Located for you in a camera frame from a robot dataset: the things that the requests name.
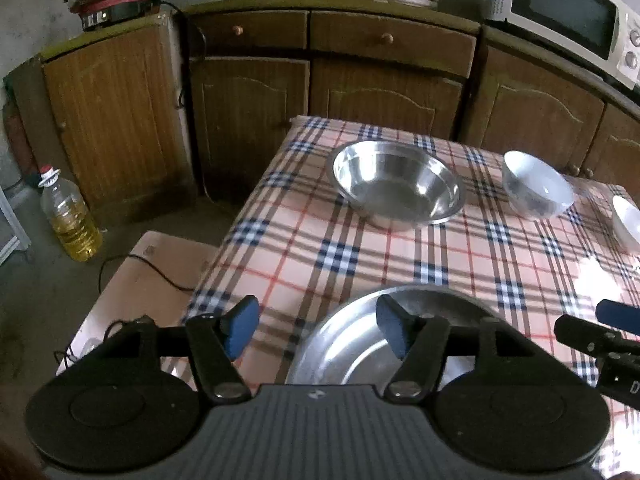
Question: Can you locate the black power cable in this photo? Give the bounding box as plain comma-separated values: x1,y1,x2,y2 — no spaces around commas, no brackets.
54,254,193,366

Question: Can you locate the deep steel bowl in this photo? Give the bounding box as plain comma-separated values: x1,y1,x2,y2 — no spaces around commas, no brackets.
332,141,467,228

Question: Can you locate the dark red cylinder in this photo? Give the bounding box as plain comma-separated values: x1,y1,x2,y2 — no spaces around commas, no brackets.
2,100,31,176

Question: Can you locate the small wooden cabinet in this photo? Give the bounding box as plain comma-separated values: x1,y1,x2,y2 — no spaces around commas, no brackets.
40,12,198,226

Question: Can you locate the steel plate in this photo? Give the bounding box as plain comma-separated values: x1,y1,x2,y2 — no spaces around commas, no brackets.
285,285,506,386

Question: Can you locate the wooden sideboard cabinet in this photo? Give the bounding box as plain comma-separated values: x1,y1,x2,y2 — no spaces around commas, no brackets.
182,2,640,201

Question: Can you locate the cooking oil bottle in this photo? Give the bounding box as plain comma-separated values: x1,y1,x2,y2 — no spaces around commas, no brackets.
39,165,103,261

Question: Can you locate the induction cooker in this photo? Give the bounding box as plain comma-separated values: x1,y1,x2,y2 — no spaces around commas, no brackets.
75,0,161,31

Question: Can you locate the white metal frame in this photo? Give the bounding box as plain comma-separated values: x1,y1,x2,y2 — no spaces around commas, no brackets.
0,185,31,266

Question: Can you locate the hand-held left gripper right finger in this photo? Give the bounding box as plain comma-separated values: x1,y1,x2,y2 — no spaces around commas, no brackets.
376,294,543,404

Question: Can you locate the plaid tablecloth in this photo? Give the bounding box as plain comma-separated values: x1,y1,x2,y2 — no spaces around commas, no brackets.
180,115,640,480

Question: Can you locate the cardboard sheet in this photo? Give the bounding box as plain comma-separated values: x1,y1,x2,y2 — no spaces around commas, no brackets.
56,230,221,376

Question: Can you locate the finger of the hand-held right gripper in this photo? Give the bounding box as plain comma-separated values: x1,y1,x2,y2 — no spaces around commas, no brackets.
552,316,640,361
596,300,640,335

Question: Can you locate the cream microwave oven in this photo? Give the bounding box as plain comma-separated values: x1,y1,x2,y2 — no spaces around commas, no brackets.
487,0,640,88

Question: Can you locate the plain white bowl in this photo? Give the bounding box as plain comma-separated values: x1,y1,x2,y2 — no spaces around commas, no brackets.
611,195,640,251

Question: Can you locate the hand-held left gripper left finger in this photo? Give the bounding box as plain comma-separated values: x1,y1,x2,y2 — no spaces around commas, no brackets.
100,296,261,404

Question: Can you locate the blue-patterned white bowl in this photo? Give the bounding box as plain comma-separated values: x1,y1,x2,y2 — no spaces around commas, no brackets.
502,151,575,221

